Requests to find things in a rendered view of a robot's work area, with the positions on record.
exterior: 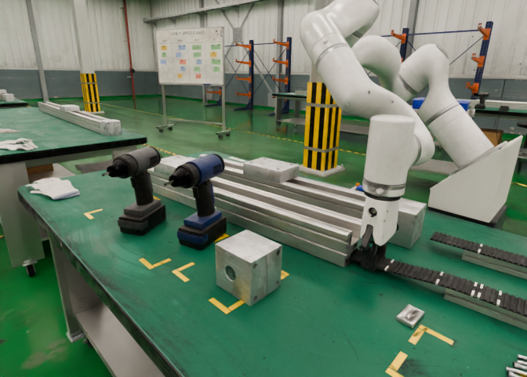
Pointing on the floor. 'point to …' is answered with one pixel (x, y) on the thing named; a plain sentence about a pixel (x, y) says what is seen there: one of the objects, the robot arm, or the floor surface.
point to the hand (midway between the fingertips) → (373, 256)
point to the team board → (191, 63)
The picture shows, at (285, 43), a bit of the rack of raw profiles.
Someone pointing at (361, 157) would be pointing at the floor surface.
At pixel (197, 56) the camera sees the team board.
